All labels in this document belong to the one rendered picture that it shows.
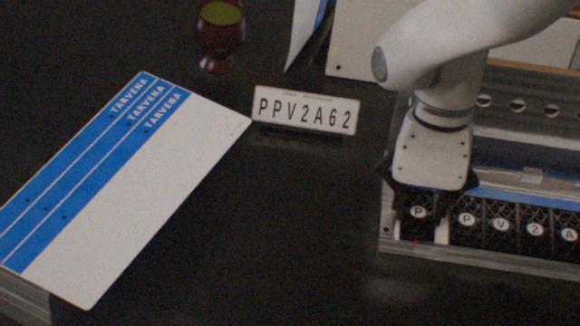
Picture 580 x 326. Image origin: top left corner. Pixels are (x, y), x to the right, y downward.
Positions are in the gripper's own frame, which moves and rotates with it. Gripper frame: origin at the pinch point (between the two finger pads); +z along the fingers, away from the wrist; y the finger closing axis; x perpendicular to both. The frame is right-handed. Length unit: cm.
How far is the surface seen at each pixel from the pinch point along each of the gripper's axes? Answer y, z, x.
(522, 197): 15.5, 0.9, 7.6
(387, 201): -4.3, 1.7, 2.7
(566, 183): 22.4, 0.1, 12.0
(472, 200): 7.9, 0.6, 4.4
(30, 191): -52, -3, -14
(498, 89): 8.8, -14.7, 10.9
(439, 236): 3.3, 3.0, -2.3
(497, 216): 11.4, 1.0, 1.9
